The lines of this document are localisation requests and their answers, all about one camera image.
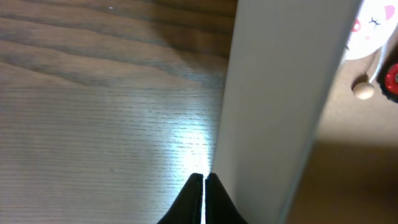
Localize grey toy car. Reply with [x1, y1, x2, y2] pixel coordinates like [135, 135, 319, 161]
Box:
[377, 46, 398, 103]

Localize white pellet drum toy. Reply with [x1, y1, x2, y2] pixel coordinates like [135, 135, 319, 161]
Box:
[341, 0, 397, 100]

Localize white cardboard box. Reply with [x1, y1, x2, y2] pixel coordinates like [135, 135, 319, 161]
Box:
[211, 0, 398, 224]

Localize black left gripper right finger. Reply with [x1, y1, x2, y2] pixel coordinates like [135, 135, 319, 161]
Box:
[205, 173, 248, 224]

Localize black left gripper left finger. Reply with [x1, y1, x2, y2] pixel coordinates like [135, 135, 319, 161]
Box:
[158, 173, 203, 224]

